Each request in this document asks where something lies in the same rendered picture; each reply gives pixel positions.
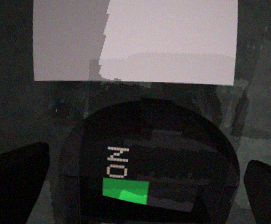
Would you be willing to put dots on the dark grey switch panel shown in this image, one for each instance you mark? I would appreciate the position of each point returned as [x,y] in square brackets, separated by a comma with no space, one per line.
[147,161]

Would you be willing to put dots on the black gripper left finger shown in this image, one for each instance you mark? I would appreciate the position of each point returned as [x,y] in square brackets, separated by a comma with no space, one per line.
[22,173]

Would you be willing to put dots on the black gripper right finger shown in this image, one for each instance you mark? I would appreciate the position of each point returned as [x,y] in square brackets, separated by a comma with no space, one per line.
[257,181]

